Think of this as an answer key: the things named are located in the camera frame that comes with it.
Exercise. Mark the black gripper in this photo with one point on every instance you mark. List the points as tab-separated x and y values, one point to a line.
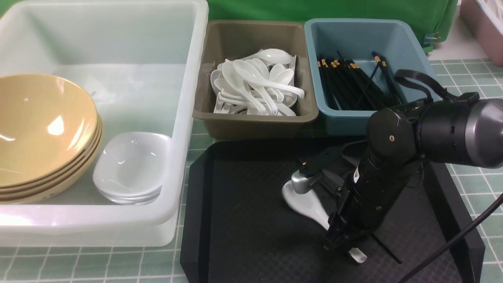
350	222

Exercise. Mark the white ceramic soup spoon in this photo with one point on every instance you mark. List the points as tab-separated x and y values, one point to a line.
308	205

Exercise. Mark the tan noodle bowl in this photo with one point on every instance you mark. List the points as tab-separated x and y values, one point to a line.
46	121

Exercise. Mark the black chopstick gold tip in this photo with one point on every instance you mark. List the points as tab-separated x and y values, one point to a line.
386	248

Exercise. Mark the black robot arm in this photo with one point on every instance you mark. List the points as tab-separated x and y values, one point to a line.
466	130

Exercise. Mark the black plastic serving tray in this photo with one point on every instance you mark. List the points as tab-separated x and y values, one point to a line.
238	228

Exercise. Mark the pile of black chopsticks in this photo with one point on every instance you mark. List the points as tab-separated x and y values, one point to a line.
347	86

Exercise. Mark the blue plastic bin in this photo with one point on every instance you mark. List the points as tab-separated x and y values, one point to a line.
355	39

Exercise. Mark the pile of white spoons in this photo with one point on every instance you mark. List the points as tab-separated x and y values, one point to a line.
259	84

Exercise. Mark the brown plastic bin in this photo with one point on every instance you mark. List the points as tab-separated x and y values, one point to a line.
236	39

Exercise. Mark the green checkered table mat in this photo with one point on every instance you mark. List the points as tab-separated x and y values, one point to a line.
478	188

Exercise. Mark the green cloth backdrop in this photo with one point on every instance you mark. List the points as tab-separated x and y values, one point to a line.
430	20

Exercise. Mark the stacked white sauce dishes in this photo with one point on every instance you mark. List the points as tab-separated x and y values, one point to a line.
132	167

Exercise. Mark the pink plastic bin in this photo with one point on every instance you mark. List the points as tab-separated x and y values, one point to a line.
485	27

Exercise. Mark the large translucent white tub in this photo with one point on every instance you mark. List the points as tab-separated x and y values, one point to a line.
140	61

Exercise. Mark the stacked tan bowls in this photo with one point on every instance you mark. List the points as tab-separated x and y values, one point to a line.
64	180

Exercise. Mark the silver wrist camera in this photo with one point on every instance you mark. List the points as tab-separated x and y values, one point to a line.
323	168

